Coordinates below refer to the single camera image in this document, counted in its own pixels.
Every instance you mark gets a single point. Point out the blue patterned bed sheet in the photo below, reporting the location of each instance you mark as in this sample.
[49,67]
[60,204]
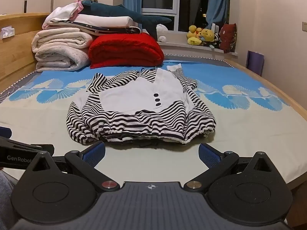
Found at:
[43,115]

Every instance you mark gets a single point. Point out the teal shark plush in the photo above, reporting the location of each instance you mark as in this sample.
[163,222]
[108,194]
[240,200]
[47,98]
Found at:
[115,10]

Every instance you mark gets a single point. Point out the white framed window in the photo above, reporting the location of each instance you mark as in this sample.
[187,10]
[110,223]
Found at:
[177,2]

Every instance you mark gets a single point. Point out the cream folded quilt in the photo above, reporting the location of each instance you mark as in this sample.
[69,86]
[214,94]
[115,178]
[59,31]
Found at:
[60,38]

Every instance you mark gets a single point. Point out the tissue pack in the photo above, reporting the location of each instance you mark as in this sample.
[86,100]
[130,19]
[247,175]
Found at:
[6,32]

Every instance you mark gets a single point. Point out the pale speckled folded quilt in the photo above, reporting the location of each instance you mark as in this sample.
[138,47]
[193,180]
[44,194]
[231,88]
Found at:
[60,58]

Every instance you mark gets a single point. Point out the striped plush toy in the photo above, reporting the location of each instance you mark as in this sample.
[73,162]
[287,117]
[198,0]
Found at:
[215,40]

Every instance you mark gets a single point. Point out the wall switch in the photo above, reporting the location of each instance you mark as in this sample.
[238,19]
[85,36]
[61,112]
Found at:
[304,26]

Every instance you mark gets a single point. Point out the black and white striped top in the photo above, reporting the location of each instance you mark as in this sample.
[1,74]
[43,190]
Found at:
[134,95]

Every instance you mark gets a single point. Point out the pale pink folded blanket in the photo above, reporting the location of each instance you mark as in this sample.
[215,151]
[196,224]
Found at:
[55,25]

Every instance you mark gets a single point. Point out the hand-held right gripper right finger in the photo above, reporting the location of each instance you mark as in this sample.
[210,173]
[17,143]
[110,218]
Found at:
[209,157]

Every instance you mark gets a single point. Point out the navy starred folded blanket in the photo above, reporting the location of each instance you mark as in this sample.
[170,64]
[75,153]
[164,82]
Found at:
[115,30]

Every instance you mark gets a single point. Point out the white and pink cloth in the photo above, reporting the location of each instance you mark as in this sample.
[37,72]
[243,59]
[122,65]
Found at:
[64,10]

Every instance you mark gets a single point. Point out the person's grey clothing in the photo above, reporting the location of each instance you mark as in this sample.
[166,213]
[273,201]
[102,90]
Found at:
[7,196]

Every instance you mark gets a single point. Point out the red folded blanket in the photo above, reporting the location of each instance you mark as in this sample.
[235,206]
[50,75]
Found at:
[124,49]

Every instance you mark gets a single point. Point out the wooden bed frame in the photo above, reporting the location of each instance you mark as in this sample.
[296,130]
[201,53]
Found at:
[283,88]

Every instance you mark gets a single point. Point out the wooden headboard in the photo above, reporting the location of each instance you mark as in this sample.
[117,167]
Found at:
[16,52]

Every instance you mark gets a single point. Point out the white plush toy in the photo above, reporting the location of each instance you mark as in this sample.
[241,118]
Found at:
[162,31]

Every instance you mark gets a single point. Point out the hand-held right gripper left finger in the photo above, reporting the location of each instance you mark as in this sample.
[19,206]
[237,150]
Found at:
[94,153]

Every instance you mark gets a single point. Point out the purple bag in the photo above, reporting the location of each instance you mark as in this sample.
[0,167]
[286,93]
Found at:
[255,62]

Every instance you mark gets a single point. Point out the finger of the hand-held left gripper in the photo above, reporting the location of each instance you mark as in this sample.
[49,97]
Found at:
[4,132]
[24,146]

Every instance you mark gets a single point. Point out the dark red cushion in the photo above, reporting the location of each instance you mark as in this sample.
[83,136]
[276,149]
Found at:
[227,37]

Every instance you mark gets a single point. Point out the yellow round plush toy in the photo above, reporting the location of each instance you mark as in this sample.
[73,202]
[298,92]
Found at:
[207,36]

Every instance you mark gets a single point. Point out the white window sill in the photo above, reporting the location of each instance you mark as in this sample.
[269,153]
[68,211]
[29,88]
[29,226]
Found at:
[191,49]

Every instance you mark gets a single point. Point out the yellow plush bear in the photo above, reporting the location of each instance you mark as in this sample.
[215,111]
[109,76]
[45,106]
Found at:
[193,34]

